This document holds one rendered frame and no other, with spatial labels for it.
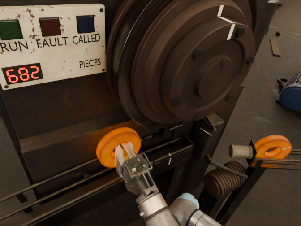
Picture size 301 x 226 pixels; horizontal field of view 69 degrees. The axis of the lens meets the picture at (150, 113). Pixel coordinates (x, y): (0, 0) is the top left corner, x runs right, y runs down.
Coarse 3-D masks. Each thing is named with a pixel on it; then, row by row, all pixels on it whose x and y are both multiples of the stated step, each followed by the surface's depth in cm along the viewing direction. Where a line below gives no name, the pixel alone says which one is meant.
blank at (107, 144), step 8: (120, 128) 71; (128, 128) 73; (104, 136) 70; (112, 136) 69; (120, 136) 70; (128, 136) 71; (136, 136) 74; (104, 144) 68; (112, 144) 70; (136, 144) 76; (96, 152) 72; (104, 152) 70; (112, 152) 76; (136, 152) 79; (104, 160) 72; (112, 160) 74
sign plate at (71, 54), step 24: (24, 24) 46; (72, 24) 51; (96, 24) 54; (0, 48) 47; (24, 48) 49; (48, 48) 52; (72, 48) 55; (96, 48) 58; (0, 72) 49; (24, 72) 52; (48, 72) 55; (72, 72) 59; (96, 72) 62
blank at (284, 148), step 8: (272, 136) 93; (280, 136) 93; (256, 144) 96; (264, 144) 93; (272, 144) 93; (280, 144) 93; (288, 144) 93; (264, 152) 96; (272, 152) 99; (280, 152) 96; (288, 152) 96
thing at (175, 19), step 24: (192, 0) 47; (216, 0) 49; (240, 0) 54; (168, 24) 47; (192, 24) 48; (144, 48) 48; (168, 48) 49; (144, 72) 52; (144, 96) 57; (168, 120) 69
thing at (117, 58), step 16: (144, 0) 47; (160, 0) 45; (128, 16) 49; (144, 16) 45; (256, 16) 63; (128, 32) 46; (144, 32) 47; (112, 48) 53; (128, 48) 48; (112, 64) 54; (128, 64) 50; (112, 80) 58; (128, 80) 53; (128, 96) 56; (128, 112) 60; (160, 128) 72
